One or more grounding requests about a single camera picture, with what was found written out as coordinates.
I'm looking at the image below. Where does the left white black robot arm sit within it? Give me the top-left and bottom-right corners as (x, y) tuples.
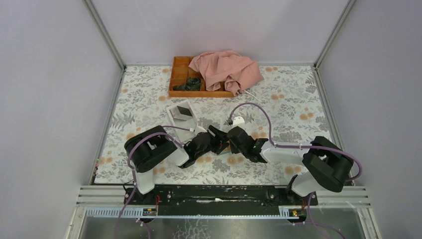
(124, 125), (229, 205)

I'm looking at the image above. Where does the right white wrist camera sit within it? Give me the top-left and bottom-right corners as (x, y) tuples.
(227, 117), (245, 127)

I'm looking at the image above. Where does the floral patterned table mat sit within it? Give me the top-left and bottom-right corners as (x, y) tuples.
(94, 66), (331, 185)

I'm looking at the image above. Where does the pink cloth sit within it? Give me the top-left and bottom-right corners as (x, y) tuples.
(188, 50), (264, 96)

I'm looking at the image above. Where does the white plastic card box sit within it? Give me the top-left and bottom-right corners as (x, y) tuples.
(166, 100), (198, 143)

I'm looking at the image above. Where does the wooden compartment tray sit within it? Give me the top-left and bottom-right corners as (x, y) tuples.
(168, 56), (234, 98)

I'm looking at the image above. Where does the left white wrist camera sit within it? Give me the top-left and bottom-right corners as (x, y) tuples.
(189, 122), (207, 134)

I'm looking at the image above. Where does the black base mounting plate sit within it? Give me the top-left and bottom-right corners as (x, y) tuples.
(124, 185), (309, 215)

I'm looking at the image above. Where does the dark green crumpled item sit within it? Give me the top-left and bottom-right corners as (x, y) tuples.
(172, 77), (202, 91)

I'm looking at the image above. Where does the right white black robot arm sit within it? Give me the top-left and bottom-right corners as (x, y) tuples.
(227, 126), (354, 205)

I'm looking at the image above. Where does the white slotted cable duct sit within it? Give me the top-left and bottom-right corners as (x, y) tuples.
(86, 207), (300, 220)

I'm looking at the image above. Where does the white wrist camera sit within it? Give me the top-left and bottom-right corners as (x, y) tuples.
(227, 117), (245, 127)
(189, 122), (207, 134)

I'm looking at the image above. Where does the green card holder wallet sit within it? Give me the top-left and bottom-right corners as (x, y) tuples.
(223, 145), (231, 153)

